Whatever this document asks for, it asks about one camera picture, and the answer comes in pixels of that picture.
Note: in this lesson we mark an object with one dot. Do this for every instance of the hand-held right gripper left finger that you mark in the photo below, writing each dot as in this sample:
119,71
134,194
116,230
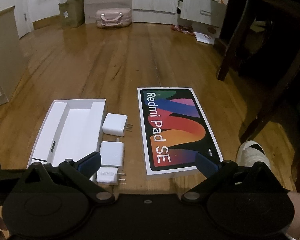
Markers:
90,163

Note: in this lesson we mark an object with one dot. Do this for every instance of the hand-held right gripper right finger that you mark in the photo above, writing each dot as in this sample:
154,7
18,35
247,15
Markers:
205,165

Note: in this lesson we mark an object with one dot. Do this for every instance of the white charger plug with print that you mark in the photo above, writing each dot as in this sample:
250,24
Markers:
106,176

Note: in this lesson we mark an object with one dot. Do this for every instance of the white box tray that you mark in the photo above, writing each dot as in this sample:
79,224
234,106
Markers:
70,132

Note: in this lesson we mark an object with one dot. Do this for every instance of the colourful tablet box lid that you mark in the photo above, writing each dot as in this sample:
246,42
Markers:
175,130

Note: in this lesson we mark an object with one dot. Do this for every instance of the person's white shoe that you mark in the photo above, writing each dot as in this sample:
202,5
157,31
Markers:
251,153

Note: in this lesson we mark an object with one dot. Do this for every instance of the low white cabinet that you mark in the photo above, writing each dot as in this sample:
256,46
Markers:
3,55

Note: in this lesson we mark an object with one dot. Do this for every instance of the printed white carton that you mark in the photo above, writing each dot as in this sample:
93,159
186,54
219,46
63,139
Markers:
207,33

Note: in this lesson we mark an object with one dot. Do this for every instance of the red items on floor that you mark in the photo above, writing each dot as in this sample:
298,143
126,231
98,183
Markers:
182,28

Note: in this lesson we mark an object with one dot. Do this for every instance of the dark wooden chair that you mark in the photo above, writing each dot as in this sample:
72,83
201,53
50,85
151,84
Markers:
272,42

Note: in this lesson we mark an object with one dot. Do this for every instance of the pink suitcase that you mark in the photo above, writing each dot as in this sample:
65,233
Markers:
113,17

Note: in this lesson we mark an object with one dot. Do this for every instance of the brown cardboard box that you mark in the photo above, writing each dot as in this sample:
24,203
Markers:
71,13

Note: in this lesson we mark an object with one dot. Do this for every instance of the white cabinet door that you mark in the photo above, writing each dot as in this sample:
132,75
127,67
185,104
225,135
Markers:
155,0

